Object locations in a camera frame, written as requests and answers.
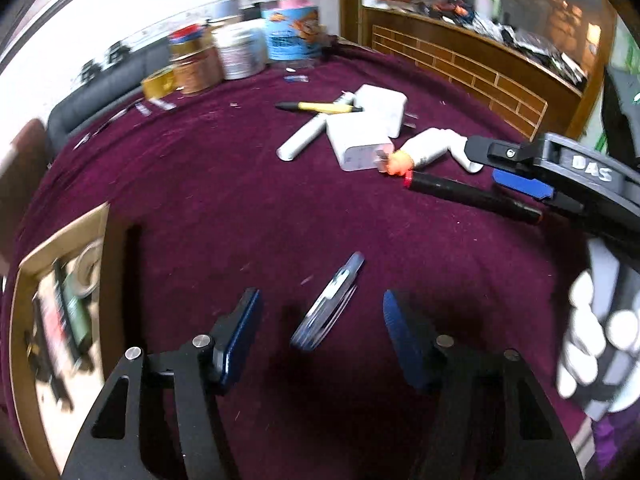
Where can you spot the black leather sofa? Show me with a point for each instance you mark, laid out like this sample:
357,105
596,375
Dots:
103,93

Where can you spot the red capped black marker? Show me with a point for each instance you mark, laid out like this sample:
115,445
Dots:
464,194

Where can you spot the purple velvet tablecloth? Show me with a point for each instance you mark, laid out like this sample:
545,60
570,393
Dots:
215,212

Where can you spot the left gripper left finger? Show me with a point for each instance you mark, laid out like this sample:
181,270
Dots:
157,415

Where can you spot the white plastic jar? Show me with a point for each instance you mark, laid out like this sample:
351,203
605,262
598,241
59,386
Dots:
242,50

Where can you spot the clear case red item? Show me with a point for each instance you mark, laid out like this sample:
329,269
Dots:
61,358

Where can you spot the cardboard box tray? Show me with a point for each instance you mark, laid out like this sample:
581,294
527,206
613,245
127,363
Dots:
65,334

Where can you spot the blue cartoon snack jar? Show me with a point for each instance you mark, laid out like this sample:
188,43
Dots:
292,29

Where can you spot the yellow tape roll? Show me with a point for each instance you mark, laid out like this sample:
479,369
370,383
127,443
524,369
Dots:
159,84

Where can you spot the small blue white tube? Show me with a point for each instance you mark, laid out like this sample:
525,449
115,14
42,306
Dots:
296,78

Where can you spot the black pen on table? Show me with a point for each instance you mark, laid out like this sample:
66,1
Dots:
119,114

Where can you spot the orange label jar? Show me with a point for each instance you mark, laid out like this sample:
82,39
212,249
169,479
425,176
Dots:
194,59

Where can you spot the yellow black pencil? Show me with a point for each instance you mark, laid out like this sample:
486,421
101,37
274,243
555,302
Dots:
319,108

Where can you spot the black electrical tape roll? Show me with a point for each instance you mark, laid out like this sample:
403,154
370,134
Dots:
87,269

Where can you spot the green lighter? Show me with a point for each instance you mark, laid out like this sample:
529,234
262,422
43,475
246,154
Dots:
79,316

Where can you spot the white power bank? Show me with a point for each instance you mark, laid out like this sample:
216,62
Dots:
357,139

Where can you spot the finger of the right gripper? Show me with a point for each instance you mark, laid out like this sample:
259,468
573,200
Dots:
540,191
504,155

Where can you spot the brown armchair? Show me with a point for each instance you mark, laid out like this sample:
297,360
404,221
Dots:
24,161

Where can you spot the white charger adapter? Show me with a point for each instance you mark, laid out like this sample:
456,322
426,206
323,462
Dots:
382,109

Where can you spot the white gloved hand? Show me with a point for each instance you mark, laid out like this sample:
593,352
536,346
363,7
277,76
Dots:
598,366

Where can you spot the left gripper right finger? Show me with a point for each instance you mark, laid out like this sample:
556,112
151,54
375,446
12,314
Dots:
491,418

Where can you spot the wooden brick pattern counter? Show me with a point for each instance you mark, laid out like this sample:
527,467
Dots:
529,97

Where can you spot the white marker pen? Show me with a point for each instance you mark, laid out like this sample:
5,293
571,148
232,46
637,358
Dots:
308,132

